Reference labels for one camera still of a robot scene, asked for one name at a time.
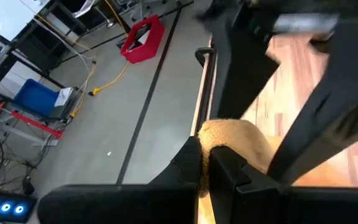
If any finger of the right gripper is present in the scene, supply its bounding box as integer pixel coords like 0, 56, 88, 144
211, 6, 281, 119
267, 18, 358, 186

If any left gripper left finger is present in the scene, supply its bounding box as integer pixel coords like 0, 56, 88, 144
37, 136, 203, 224

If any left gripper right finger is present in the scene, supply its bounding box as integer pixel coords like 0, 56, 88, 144
209, 146, 358, 224

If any orange towel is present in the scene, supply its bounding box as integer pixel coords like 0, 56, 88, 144
196, 119, 354, 224

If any red plastic bin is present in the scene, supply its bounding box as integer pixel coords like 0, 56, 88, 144
119, 14, 166, 65

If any computer with blue fans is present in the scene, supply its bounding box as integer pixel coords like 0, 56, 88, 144
0, 187, 39, 224

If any red metal bar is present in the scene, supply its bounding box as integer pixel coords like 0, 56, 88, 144
9, 110, 64, 140

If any white box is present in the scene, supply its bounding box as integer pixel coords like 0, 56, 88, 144
53, 86, 75, 108

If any blue plastic crate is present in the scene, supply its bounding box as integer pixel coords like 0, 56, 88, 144
13, 78, 60, 118

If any black metal table frame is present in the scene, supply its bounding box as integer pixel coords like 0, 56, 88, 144
190, 46, 219, 138

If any yellow extension cord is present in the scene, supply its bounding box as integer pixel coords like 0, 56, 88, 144
88, 60, 131, 97

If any white cable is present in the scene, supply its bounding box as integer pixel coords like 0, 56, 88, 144
31, 17, 98, 94

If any black metal desk frame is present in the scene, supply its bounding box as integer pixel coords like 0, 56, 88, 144
0, 0, 127, 94

